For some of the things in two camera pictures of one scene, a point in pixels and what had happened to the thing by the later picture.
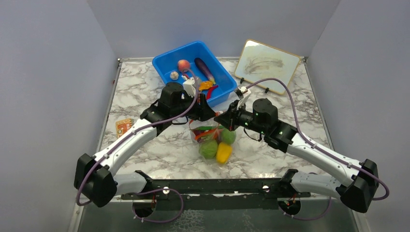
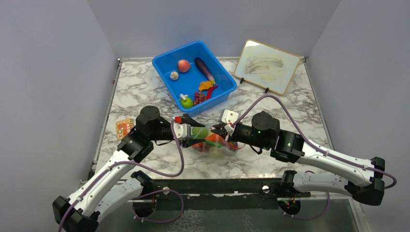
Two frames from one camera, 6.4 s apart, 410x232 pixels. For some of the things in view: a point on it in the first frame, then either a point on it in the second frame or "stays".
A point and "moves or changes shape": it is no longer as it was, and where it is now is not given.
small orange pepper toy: [205, 85] stays
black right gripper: [229, 118] -> [219, 129]
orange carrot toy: [212, 131] -> [213, 137]
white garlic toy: [174, 75] stays
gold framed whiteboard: [257, 61] stays
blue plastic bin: [195, 59] stays
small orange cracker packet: [123, 126] stays
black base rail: [215, 194] stays
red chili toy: [210, 91] stays
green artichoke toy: [228, 137] moves or changes shape
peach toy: [183, 64] stays
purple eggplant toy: [205, 70] stays
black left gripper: [202, 111] -> [187, 119]
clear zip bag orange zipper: [215, 142] moves or changes shape
